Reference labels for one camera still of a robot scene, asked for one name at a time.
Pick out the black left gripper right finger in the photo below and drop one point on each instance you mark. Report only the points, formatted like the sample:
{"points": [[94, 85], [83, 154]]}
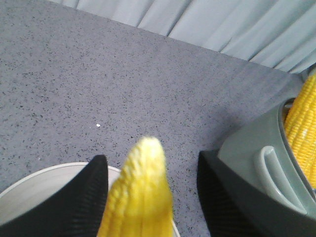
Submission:
{"points": [[233, 208]]}

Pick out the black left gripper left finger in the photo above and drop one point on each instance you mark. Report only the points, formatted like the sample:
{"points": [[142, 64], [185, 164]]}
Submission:
{"points": [[75, 210]]}

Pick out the yellow corn cob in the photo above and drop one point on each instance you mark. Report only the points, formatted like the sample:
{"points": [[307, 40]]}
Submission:
{"points": [[140, 202], [300, 129]]}

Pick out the cream white plate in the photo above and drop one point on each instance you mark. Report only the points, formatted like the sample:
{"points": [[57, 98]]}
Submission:
{"points": [[35, 188]]}

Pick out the green electric cooking pot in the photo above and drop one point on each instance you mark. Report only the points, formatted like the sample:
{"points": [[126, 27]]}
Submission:
{"points": [[260, 154]]}

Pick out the grey curtain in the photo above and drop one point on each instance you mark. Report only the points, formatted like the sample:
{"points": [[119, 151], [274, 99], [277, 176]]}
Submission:
{"points": [[279, 34]]}

